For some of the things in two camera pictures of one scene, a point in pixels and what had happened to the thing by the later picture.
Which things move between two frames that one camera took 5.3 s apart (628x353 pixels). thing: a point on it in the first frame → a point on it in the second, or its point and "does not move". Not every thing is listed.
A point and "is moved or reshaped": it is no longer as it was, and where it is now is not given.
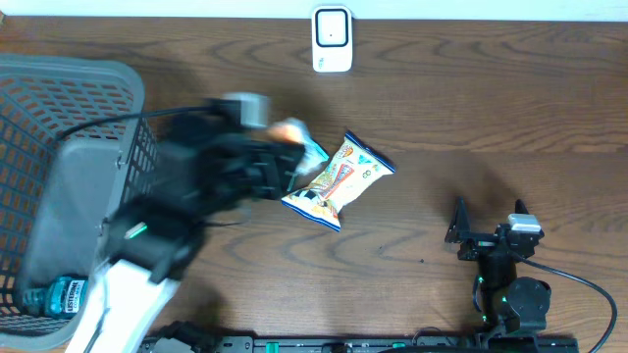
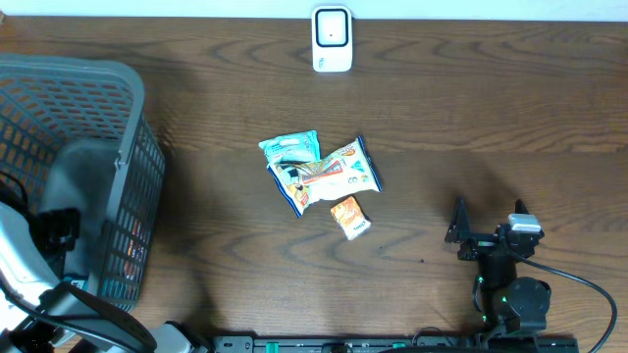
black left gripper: [259, 168] → [63, 221]
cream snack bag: [322, 198] is moved or reshaped
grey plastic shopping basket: [78, 147] does not move
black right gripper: [460, 230] does not move
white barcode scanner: [332, 31] does not move
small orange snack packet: [289, 132] → [348, 215]
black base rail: [361, 343] does not move
